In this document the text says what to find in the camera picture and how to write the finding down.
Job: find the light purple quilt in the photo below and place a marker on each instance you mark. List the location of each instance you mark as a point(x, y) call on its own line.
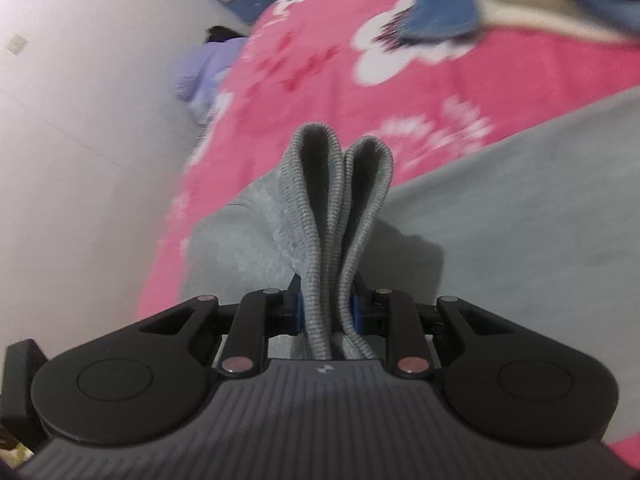
point(205, 70)

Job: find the grey sweater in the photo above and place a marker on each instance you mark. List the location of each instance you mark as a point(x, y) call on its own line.
point(500, 220)

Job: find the pink floral blanket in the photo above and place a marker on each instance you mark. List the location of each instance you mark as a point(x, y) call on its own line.
point(320, 60)

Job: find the beige garment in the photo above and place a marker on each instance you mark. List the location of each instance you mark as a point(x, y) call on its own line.
point(525, 5)

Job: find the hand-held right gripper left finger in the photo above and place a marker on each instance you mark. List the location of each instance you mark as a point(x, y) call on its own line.
point(296, 316)

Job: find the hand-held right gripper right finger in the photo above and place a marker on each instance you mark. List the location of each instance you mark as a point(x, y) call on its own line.
point(358, 316)

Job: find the black box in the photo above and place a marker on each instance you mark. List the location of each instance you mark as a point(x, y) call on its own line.
point(20, 385)

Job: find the white wall socket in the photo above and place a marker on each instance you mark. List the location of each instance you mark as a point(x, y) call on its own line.
point(16, 44)

